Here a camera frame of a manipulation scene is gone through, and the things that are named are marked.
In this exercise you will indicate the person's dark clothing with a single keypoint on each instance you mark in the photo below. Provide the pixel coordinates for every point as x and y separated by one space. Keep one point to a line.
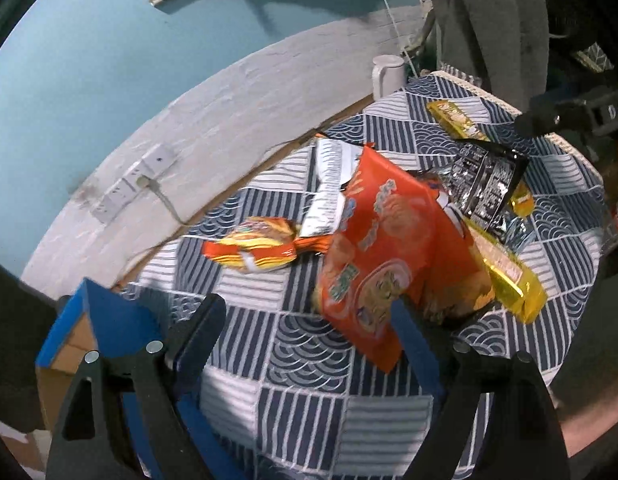
599 335

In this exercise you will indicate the dark cloth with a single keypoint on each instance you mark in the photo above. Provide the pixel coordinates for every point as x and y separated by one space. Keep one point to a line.
14 335

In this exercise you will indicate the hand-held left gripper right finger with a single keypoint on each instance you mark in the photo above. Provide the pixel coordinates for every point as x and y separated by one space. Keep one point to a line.
414 342

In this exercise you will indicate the black printed snack packet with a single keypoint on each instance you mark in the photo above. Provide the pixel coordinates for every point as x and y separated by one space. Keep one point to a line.
481 185

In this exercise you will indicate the white wall socket strip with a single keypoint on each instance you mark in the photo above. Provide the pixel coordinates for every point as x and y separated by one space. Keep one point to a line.
134 182

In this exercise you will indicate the blue-edged cardboard box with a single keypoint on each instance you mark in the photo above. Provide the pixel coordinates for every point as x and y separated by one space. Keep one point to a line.
114 320

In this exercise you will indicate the gold snack packet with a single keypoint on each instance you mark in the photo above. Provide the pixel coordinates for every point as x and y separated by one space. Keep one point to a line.
454 117
514 275
523 201

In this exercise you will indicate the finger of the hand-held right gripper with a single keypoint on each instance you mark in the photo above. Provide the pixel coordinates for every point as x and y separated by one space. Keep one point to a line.
554 119

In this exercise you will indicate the blue white patterned tablecloth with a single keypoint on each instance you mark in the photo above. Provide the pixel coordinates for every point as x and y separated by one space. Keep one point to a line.
299 345

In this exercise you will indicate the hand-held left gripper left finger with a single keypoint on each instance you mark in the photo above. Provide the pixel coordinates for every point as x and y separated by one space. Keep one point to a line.
199 335

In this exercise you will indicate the small orange snack packet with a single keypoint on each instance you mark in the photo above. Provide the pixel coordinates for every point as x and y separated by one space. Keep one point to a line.
254 245

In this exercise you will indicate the silver orange-edged snack packet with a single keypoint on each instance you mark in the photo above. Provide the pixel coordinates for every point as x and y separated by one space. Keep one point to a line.
326 195

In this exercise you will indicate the white cup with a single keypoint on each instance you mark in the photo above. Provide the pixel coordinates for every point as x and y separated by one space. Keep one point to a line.
386 80

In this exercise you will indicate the large orange snack bag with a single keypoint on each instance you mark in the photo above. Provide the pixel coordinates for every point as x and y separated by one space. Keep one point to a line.
379 240

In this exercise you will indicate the grey hanging cloth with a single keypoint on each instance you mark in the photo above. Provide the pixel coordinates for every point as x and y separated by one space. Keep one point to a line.
489 20

